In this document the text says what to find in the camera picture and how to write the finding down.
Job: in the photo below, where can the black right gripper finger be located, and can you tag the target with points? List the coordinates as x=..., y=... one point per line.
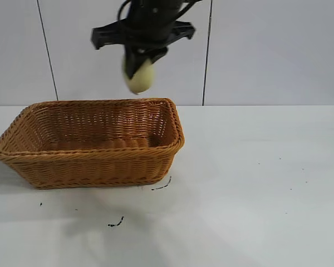
x=158, y=55
x=134, y=62

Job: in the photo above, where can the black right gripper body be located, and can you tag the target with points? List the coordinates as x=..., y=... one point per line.
x=153, y=25

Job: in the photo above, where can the pale yellow egg yolk pastry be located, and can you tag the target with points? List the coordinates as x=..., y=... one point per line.
x=143, y=82

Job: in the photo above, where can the brown woven wicker basket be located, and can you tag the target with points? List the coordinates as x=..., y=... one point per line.
x=100, y=167

